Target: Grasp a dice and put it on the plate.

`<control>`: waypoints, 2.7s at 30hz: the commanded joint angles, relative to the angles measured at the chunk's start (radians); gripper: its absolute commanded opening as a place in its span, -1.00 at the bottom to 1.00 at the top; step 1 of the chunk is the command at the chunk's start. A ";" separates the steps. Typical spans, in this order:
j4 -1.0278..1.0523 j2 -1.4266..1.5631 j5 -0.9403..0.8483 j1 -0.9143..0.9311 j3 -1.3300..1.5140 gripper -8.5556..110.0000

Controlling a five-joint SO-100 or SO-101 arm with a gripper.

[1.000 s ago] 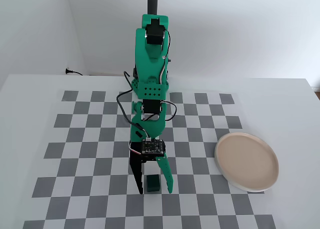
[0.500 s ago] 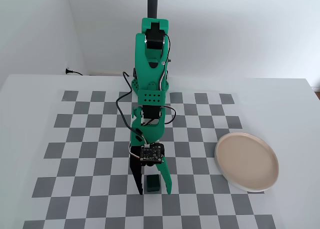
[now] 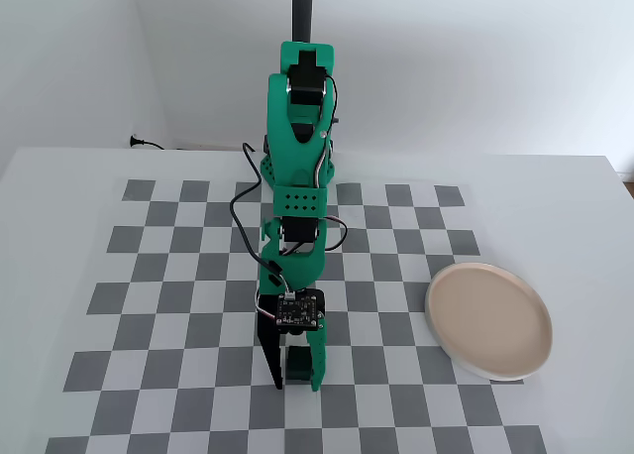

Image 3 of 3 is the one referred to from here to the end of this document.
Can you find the black vertical pole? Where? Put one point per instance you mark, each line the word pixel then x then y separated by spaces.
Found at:
pixel 303 8

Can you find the dark green cube dice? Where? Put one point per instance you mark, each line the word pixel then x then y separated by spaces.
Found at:
pixel 298 367

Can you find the white power strip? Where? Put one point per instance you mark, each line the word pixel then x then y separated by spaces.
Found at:
pixel 203 145

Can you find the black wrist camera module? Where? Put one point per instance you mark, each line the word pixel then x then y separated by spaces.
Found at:
pixel 297 310

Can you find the round beige plate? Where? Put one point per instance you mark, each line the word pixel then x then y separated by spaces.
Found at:
pixel 490 320

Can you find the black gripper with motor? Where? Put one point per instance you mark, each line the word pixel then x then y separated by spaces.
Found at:
pixel 319 351

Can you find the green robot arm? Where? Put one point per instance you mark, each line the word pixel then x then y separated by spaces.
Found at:
pixel 297 161

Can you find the grey white checkered mat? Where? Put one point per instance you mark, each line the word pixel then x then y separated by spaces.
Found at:
pixel 198 325

